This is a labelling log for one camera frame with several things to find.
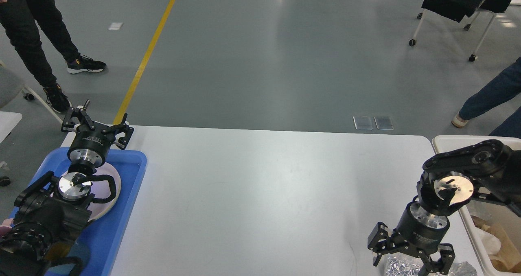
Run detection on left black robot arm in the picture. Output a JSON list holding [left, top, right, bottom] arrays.
[[1, 101, 134, 276]]

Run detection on teal mug yellow inside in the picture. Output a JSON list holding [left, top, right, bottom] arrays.
[[45, 241, 91, 276]]

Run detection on crumpled foil piece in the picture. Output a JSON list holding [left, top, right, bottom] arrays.
[[383, 253, 477, 276]]

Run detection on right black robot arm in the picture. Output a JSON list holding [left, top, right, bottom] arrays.
[[367, 139, 521, 276]]

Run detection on blue plastic tray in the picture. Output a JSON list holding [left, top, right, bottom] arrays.
[[28, 147, 147, 276]]

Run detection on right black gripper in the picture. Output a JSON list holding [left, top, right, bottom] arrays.
[[367, 202, 455, 276]]

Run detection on white plastic bin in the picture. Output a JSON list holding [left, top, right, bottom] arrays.
[[432, 135, 521, 276]]

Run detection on brown paper bag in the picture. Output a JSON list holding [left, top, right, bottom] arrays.
[[471, 215, 521, 276]]

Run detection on pink HOME mug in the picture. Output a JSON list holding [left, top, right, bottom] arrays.
[[0, 218, 13, 237]]

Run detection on white paper cup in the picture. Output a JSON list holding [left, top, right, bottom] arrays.
[[479, 229, 502, 254]]

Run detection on pink plate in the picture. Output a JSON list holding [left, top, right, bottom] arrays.
[[58, 163, 121, 221]]

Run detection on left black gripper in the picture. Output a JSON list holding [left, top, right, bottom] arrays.
[[61, 100, 134, 166]]

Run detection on person in black trousers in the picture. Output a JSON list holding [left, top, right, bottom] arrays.
[[0, 0, 107, 113]]

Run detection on person in blue jeans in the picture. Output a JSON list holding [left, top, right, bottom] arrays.
[[451, 58, 521, 138]]

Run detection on white clothes rack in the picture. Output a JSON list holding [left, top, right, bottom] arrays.
[[408, 8, 517, 63]]

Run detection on white side table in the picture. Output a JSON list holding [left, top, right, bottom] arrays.
[[0, 111, 22, 142]]

